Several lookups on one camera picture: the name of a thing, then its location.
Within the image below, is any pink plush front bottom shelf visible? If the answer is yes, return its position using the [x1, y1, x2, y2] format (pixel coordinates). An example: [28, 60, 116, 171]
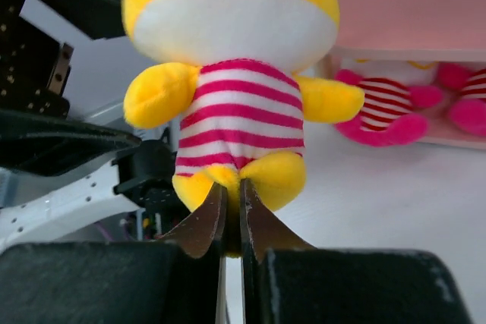
[334, 58, 443, 147]

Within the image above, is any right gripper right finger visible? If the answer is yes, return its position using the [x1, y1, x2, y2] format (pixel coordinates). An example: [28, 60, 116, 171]
[239, 179, 314, 323]

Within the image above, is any pink plush shelf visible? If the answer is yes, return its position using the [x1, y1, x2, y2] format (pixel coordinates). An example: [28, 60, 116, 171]
[437, 61, 485, 137]
[334, 58, 443, 147]

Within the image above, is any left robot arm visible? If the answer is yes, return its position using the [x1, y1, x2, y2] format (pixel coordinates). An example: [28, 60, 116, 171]
[1, 0, 178, 250]

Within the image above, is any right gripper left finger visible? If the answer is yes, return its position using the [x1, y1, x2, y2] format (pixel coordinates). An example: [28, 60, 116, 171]
[162, 184, 227, 323]

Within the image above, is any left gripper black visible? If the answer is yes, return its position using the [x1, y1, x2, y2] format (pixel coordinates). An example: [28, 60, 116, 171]
[1, 0, 139, 176]

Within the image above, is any pink plush rear bottom shelf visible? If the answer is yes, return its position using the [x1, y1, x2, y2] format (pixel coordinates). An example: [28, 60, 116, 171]
[437, 61, 485, 137]

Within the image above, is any pink three-tier wooden shelf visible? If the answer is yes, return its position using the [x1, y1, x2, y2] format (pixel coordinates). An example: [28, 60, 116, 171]
[328, 0, 485, 149]

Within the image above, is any yellow frog plush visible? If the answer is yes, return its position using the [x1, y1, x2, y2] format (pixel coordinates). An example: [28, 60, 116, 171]
[121, 0, 365, 222]

